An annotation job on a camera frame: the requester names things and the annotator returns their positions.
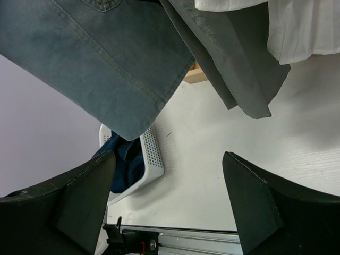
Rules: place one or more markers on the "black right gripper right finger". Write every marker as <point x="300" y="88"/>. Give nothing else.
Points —
<point x="276" y="216"/>

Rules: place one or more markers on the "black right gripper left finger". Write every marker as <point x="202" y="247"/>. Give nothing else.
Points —
<point x="62" y="215"/>

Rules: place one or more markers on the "dark blue denim skirt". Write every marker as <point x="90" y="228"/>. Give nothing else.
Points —
<point x="130" y="166"/>

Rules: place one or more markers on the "light blue denim jacket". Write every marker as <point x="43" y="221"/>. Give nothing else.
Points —
<point x="120" y="61"/>

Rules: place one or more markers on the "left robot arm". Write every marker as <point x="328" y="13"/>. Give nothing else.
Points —
<point x="130" y="241"/>

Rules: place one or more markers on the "white plastic basket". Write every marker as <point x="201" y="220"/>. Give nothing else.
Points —
<point x="152" y="158"/>

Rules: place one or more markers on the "grey garment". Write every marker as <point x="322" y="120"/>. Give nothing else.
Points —
<point x="231" y="49"/>

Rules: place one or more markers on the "white shirt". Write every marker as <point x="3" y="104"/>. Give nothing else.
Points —
<point x="300" y="29"/>

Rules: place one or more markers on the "aluminium mounting rail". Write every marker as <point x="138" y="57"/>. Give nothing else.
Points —
<point x="188" y="241"/>

